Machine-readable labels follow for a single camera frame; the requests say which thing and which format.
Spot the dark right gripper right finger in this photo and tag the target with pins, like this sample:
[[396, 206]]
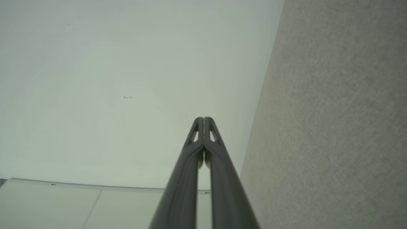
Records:
[[227, 190]]

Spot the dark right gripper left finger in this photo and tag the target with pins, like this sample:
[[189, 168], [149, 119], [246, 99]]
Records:
[[181, 190]]

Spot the grey fabric sofa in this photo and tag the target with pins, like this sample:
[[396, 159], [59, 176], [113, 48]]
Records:
[[318, 127]]

